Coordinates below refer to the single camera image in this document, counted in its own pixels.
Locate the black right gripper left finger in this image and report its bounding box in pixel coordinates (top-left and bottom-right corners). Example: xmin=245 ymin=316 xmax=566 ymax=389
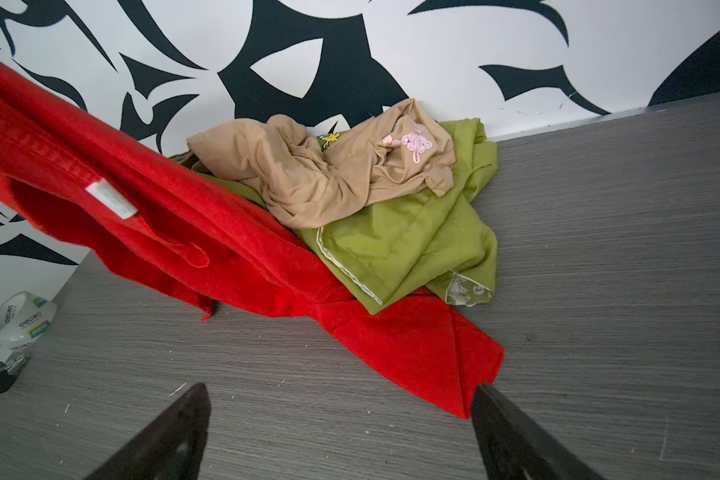
xmin=86 ymin=383 xmax=211 ymax=480

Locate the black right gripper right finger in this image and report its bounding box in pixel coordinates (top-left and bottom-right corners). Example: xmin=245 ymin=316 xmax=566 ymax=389
xmin=471 ymin=384 xmax=602 ymax=480

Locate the red cloth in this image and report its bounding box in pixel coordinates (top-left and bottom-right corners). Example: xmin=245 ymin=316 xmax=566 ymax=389
xmin=0 ymin=63 xmax=504 ymax=418

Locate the green cloth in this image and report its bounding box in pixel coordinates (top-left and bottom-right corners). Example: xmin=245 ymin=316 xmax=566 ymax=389
xmin=176 ymin=119 xmax=498 ymax=314

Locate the tan cloth with pink flower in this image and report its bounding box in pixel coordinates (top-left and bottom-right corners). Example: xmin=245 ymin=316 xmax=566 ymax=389
xmin=187 ymin=99 xmax=456 ymax=229

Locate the black binder clip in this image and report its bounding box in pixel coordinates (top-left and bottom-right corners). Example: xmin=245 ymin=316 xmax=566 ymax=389
xmin=0 ymin=355 xmax=30 ymax=394

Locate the clear tape roll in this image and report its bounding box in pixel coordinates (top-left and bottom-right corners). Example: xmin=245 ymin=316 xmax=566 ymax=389
xmin=0 ymin=291 xmax=58 ymax=351

